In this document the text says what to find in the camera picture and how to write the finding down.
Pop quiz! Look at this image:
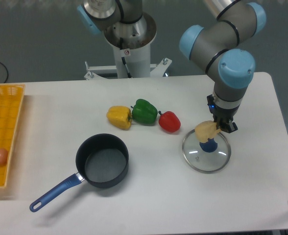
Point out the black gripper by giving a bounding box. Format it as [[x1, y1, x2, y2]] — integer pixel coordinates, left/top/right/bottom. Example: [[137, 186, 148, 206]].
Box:
[[207, 94, 240, 133]]

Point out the beige bread roll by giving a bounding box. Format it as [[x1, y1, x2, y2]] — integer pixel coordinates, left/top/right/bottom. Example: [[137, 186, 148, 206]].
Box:
[[194, 120, 221, 143]]

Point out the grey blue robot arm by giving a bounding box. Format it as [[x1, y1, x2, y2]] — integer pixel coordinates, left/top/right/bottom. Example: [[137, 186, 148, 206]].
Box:
[[77, 0, 266, 133]]

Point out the glass pot lid blue knob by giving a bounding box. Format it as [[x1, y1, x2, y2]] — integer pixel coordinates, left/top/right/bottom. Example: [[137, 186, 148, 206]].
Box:
[[182, 130, 231, 174]]

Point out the red bell pepper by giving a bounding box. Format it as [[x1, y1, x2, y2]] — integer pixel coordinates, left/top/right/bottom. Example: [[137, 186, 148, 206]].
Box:
[[158, 111, 181, 133]]

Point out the green bell pepper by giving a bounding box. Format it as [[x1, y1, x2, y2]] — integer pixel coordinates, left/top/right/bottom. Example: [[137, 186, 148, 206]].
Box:
[[131, 98, 158, 125]]

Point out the yellow bell pepper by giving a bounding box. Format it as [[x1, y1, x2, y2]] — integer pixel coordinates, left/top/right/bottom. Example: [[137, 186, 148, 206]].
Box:
[[106, 106, 132, 130]]

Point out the yellow plastic basket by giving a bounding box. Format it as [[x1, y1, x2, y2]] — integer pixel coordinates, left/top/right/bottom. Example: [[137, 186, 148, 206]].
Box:
[[0, 83, 25, 188]]

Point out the brown egg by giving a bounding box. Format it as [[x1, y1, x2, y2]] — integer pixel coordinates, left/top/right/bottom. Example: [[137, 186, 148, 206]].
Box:
[[0, 148, 8, 166]]

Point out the black cable on pedestal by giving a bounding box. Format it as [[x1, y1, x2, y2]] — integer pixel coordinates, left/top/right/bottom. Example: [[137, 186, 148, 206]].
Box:
[[119, 37, 133, 79]]

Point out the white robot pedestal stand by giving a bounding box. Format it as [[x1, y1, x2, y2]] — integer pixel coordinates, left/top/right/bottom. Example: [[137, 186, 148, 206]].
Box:
[[84, 13, 172, 80]]

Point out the black saucepan blue handle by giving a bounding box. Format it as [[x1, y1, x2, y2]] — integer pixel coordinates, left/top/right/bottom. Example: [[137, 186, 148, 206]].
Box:
[[29, 133, 129, 212]]

